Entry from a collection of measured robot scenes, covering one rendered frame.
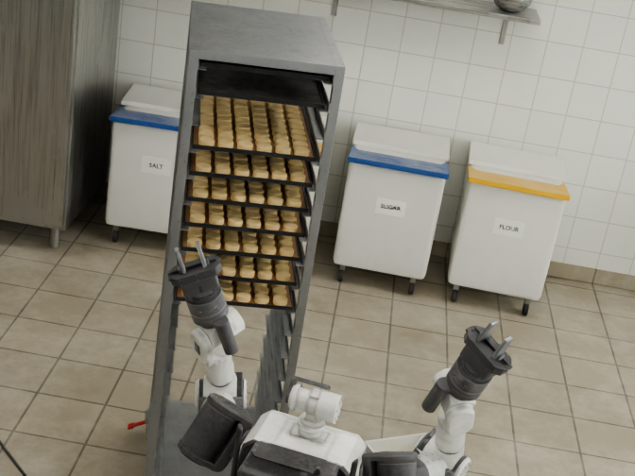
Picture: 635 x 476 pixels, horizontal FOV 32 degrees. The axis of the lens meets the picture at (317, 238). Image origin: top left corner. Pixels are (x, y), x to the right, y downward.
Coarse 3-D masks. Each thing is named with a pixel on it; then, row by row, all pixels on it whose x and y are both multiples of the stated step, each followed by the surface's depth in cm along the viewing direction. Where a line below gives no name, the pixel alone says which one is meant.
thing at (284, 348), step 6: (276, 312) 412; (276, 318) 408; (282, 318) 408; (282, 324) 404; (282, 330) 400; (282, 336) 396; (282, 342) 392; (288, 342) 388; (282, 348) 388; (288, 348) 384; (282, 354) 385; (288, 354) 383
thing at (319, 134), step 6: (312, 108) 378; (312, 114) 371; (318, 114) 366; (312, 120) 366; (318, 120) 365; (312, 126) 361; (318, 126) 361; (318, 132) 355; (324, 132) 349; (318, 138) 350; (324, 138) 350
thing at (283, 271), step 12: (192, 252) 380; (228, 264) 376; (240, 264) 378; (252, 264) 379; (264, 264) 380; (276, 264) 382; (288, 264) 388; (240, 276) 374; (252, 276) 374; (264, 276) 373; (276, 276) 376; (288, 276) 375
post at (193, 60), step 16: (192, 48) 334; (192, 64) 336; (192, 80) 338; (192, 96) 340; (192, 112) 342; (176, 176) 351; (176, 192) 353; (176, 208) 355; (176, 224) 358; (176, 240) 360; (176, 256) 362; (160, 336) 374; (160, 352) 377; (160, 368) 380; (160, 384) 382; (160, 400) 385
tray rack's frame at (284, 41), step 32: (192, 32) 351; (224, 32) 357; (256, 32) 364; (288, 32) 370; (320, 32) 377; (256, 64) 338; (288, 64) 339; (320, 64) 340; (160, 320) 441; (192, 416) 451
